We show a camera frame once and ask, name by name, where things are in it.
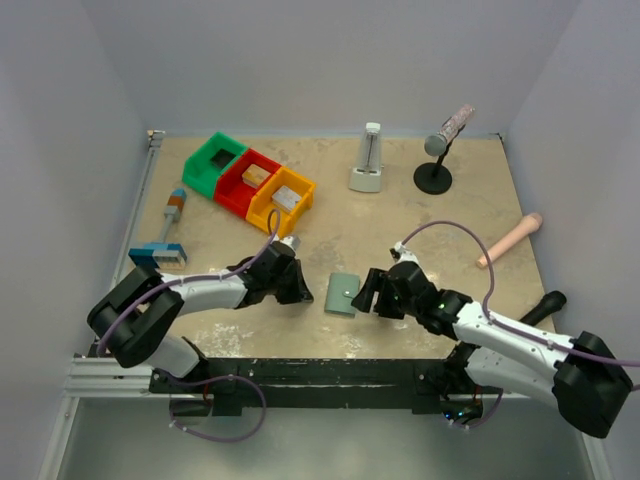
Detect white metronome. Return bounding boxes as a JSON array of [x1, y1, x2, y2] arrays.
[[348, 122, 382, 193]]

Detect yellow plastic bin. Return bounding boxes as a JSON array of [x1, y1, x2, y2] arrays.
[[245, 166, 316, 237]]

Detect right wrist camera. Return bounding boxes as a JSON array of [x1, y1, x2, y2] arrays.
[[390, 241, 419, 264]]

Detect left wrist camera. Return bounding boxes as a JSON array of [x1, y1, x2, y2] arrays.
[[280, 235, 301, 252]]

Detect green card holder wallet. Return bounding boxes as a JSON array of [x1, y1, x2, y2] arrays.
[[324, 272, 360, 318]]

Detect card stack in red bin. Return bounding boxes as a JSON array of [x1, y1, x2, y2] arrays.
[[242, 164, 271, 189]]

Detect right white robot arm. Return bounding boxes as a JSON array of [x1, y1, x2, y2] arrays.
[[351, 261, 633, 439]]

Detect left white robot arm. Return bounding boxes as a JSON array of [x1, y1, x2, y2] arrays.
[[87, 237, 314, 379]]

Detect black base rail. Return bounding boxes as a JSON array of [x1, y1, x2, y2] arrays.
[[150, 358, 496, 416]]

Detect green plastic bin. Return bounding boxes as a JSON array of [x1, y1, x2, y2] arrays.
[[182, 132, 248, 199]]

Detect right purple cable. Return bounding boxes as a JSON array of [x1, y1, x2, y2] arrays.
[[399, 220, 640, 431]]

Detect black item in green bin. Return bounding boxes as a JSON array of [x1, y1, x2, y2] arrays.
[[210, 149, 235, 170]]

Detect black microphone stand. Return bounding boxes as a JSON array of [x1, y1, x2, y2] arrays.
[[413, 132, 453, 195]]

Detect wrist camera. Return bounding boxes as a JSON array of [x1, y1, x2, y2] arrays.
[[390, 241, 419, 264], [280, 235, 301, 252]]

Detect card stack in yellow bin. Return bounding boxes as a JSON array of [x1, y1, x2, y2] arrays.
[[271, 185, 302, 213]]

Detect aluminium frame rail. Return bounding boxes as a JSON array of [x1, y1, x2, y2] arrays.
[[38, 130, 167, 479]]

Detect grey glitter microphone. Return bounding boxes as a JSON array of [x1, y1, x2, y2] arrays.
[[424, 104, 475, 157]]

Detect toy block hammer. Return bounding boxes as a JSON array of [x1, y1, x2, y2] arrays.
[[128, 188, 188, 270]]

